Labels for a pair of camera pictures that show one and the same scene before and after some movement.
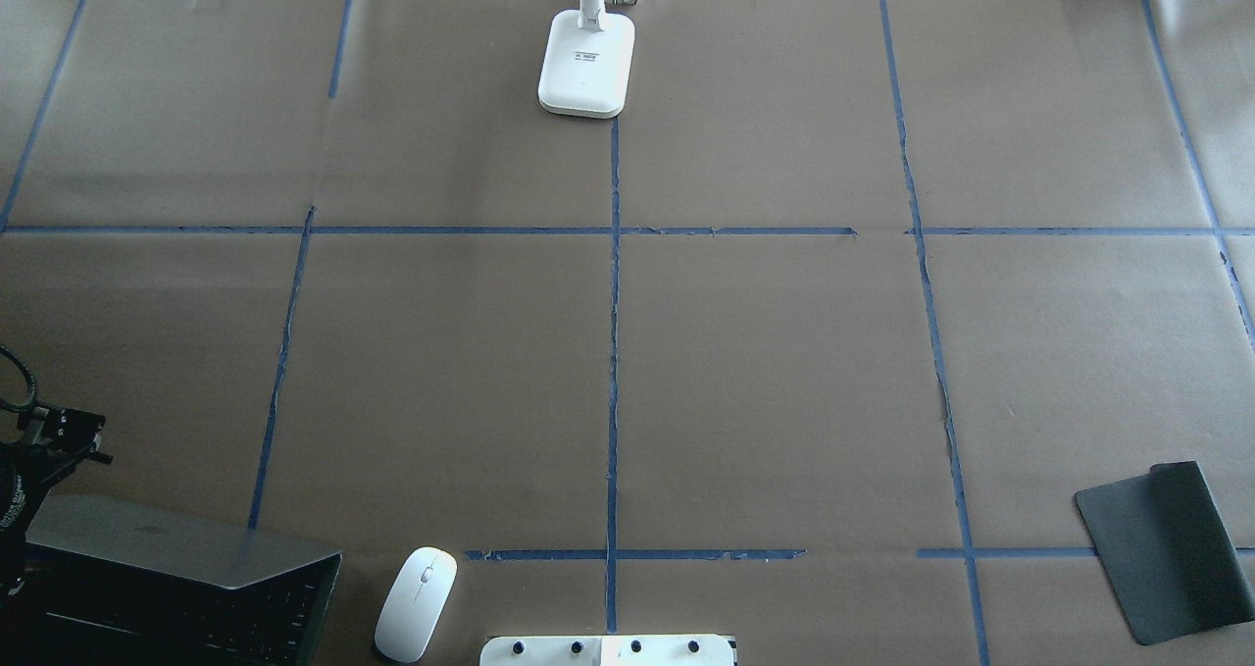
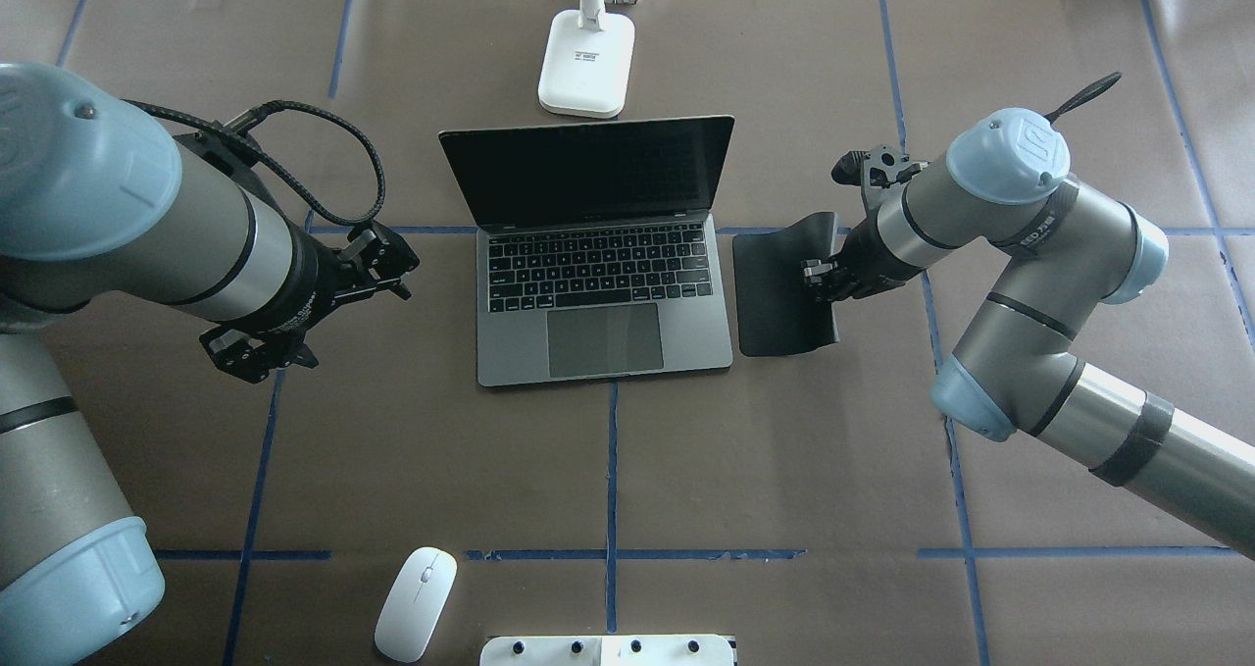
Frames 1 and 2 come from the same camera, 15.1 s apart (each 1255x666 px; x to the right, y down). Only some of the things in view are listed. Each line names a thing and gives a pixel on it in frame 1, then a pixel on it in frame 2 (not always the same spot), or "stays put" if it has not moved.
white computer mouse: [414, 613] stays put
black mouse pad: [1166, 552] -> [776, 309]
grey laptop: [110, 585] -> [597, 255]
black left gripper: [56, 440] -> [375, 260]
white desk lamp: [588, 53] stays put
